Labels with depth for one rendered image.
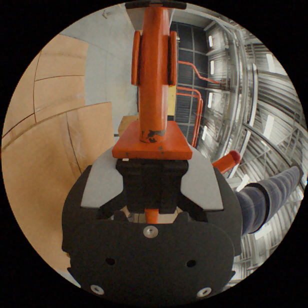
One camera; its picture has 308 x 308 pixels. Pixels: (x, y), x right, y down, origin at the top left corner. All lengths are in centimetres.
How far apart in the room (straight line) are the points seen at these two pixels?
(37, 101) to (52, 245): 68
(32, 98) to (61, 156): 60
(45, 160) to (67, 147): 5
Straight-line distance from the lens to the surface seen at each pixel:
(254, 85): 254
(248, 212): 36
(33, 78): 77
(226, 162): 16
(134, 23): 15
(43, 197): 15
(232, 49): 656
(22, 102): 70
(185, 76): 1098
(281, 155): 186
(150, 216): 17
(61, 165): 17
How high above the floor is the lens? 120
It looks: 1 degrees up
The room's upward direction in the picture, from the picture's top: 91 degrees clockwise
